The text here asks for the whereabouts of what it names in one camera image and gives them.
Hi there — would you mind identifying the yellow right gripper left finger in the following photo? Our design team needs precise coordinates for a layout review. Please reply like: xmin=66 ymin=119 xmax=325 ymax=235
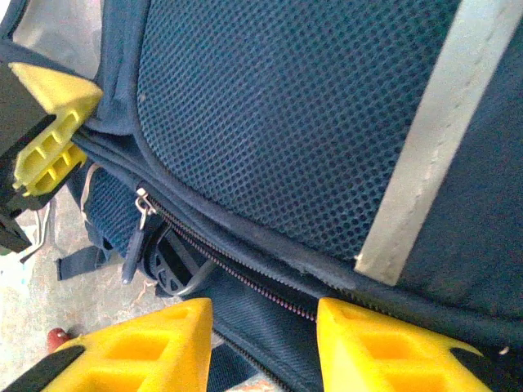
xmin=0 ymin=296 xmax=214 ymax=392

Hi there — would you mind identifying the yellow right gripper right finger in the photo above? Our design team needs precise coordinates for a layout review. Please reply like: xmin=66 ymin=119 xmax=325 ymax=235
xmin=316 ymin=296 xmax=491 ymax=392

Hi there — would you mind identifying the navy blue backpack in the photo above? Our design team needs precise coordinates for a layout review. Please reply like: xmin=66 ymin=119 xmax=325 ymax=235
xmin=0 ymin=0 xmax=523 ymax=392

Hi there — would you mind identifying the red snap wallet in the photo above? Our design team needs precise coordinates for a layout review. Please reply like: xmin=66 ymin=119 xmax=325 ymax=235
xmin=47 ymin=328 xmax=74 ymax=354

